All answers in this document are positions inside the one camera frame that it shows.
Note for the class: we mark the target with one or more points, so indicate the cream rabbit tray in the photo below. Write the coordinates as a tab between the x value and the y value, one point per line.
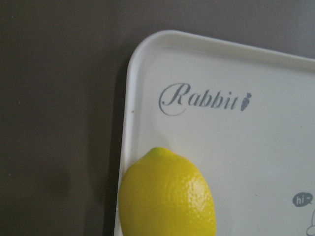
244	116

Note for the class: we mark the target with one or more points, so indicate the yellow lemon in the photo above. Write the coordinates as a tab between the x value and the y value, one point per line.
164	194

